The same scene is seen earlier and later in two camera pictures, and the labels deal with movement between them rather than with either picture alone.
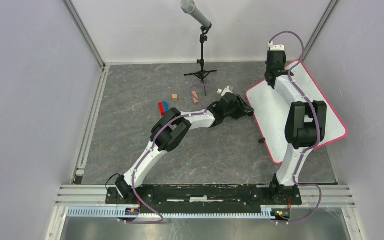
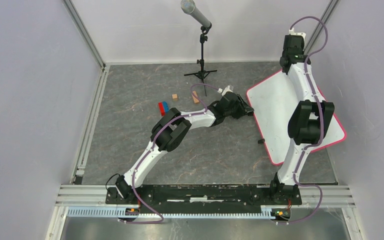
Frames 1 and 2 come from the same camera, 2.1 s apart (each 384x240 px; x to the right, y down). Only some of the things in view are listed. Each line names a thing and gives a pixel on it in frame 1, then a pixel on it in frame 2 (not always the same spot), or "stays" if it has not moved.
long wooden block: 194,98 stays
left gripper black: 242,108 stays
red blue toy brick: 163,107 stays
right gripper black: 284,61 -> 302,51
